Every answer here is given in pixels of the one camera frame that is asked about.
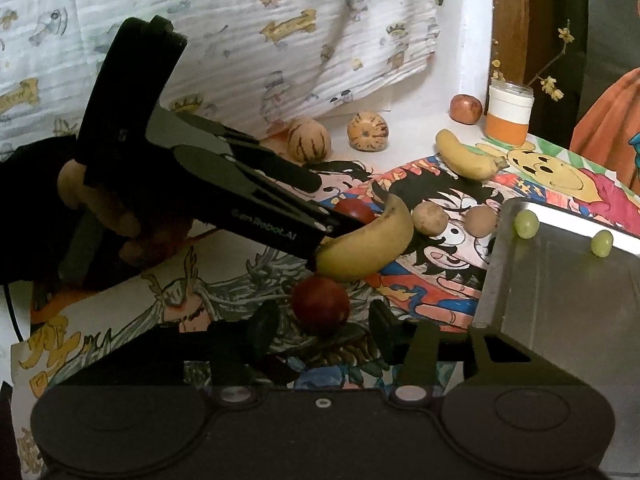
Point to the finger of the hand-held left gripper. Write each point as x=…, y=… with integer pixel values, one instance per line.
x=280, y=165
x=300, y=205

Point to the yellow striped melon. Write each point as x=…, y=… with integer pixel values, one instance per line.
x=367, y=131
x=308, y=140

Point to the person's left hand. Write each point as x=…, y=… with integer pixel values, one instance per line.
x=135, y=225

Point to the large yellow banana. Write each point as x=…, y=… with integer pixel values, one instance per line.
x=380, y=245

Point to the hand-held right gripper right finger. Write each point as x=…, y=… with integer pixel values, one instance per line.
x=383, y=325

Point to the white and orange jar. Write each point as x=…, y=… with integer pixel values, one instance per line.
x=509, y=115

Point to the orange cloth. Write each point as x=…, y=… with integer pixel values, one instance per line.
x=610, y=120

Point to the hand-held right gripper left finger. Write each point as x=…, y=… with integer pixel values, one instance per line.
x=263, y=332

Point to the left brown potato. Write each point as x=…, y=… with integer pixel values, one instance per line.
x=429, y=218

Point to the cartoon printed mat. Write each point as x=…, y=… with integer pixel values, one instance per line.
x=440, y=280

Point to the dark red plum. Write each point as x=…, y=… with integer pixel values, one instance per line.
x=320, y=307
x=357, y=210

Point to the metal tray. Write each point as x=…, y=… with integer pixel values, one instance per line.
x=560, y=285

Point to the red apple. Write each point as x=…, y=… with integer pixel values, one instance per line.
x=466, y=108

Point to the white printed blanket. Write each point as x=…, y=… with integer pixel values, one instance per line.
x=200, y=35

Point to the small yellow banana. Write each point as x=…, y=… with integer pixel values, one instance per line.
x=460, y=157

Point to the wooden post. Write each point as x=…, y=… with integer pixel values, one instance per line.
x=510, y=20

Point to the yellow flower twig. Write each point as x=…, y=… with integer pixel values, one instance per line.
x=551, y=88

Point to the green grape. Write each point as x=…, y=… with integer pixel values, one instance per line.
x=601, y=243
x=527, y=224

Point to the brown longan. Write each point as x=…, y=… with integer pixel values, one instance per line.
x=482, y=221

